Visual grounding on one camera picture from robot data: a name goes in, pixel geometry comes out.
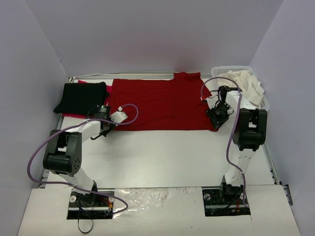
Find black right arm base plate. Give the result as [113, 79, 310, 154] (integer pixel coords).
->
[202, 187, 251, 217]

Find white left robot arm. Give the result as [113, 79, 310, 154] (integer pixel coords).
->
[43, 105, 127, 207]

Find folded red t-shirt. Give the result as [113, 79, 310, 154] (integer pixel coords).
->
[61, 79, 114, 120]

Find red t-shirt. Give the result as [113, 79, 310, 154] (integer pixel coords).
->
[108, 72, 217, 132]
[61, 79, 114, 120]

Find white t-shirts pile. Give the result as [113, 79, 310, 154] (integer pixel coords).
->
[218, 70, 265, 107]

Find folded black t-shirt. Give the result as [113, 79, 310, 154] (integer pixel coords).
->
[53, 82, 108, 116]

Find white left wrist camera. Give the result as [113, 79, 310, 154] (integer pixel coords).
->
[110, 106, 128, 124]

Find white plastic laundry basket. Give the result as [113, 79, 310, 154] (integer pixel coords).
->
[211, 65, 270, 111]

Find black cable loop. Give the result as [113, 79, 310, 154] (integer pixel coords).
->
[76, 208, 94, 234]

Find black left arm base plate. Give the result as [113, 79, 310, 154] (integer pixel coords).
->
[66, 189, 115, 220]

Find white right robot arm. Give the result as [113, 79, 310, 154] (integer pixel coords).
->
[206, 86, 267, 205]

